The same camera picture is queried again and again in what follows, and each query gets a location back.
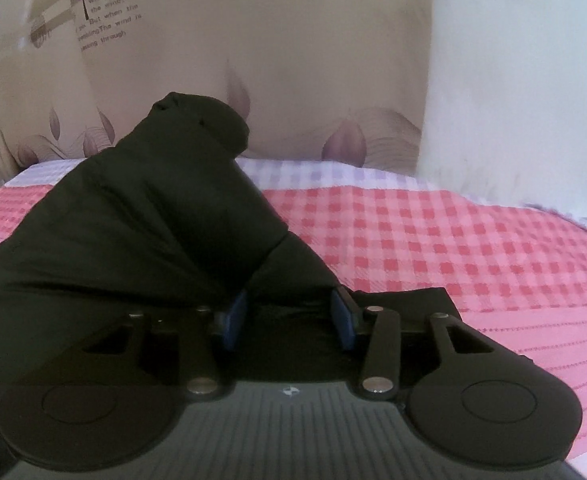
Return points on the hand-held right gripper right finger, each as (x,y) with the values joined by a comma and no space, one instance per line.
(342,317)

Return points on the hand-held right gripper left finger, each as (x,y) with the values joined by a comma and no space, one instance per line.
(235,320)

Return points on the beige floral printed cloth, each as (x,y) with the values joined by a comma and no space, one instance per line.
(198,35)

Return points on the dark green garment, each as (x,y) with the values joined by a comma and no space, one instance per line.
(138,220)

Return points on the pink checkered bed sheet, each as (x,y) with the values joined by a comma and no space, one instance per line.
(448,245)

